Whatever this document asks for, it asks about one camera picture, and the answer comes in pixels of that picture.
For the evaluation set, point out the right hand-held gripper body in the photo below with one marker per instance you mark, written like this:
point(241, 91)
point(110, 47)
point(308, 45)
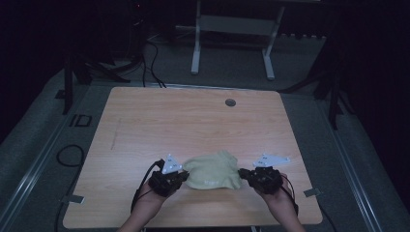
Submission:
point(267, 175)

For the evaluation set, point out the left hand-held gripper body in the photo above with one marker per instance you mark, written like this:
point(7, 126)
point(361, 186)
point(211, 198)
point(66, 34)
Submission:
point(167, 180)

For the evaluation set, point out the person's left hand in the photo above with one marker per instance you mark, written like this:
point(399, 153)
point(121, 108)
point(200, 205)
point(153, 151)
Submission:
point(151, 193)

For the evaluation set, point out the person's right hand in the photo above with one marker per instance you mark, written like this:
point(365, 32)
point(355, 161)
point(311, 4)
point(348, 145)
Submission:
point(278, 193)

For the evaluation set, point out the grey table grommet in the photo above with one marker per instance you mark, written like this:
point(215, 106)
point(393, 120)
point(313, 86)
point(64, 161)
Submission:
point(230, 102)

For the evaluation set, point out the black tripod stand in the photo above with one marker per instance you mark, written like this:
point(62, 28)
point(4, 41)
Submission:
point(333, 96)
point(68, 87)

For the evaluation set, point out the metal floor rail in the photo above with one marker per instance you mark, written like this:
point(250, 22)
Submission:
point(351, 167)
point(30, 175)

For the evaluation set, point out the grey metal bracket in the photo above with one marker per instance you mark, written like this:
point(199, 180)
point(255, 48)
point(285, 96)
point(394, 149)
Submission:
point(73, 199)

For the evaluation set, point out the black floor bracket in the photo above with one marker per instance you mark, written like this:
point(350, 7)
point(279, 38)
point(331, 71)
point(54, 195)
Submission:
point(81, 120)

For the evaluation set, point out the white metal stand frame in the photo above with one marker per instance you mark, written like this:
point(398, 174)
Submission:
point(237, 25)

